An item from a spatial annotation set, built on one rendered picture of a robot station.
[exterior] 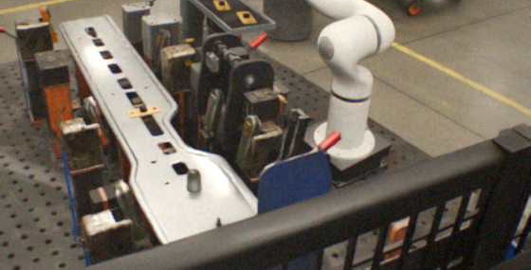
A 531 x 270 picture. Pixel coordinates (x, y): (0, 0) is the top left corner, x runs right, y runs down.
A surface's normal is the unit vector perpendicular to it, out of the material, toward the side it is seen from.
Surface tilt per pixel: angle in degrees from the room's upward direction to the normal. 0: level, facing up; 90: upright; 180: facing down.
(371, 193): 0
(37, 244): 0
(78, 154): 90
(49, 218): 0
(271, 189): 90
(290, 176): 90
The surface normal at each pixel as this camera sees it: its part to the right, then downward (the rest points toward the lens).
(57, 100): 0.48, 0.48
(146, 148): 0.06, -0.85
